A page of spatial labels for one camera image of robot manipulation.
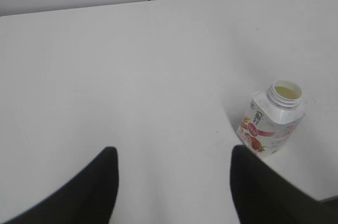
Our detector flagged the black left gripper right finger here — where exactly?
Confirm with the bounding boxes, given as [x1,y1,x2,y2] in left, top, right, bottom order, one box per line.
[230,145,337,223]

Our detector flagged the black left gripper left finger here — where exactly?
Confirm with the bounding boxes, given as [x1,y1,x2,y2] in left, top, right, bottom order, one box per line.
[6,146,118,223]

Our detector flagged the white yili changqing yogurt bottle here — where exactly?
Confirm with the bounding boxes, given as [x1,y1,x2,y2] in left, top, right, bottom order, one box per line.
[237,80,305,157]

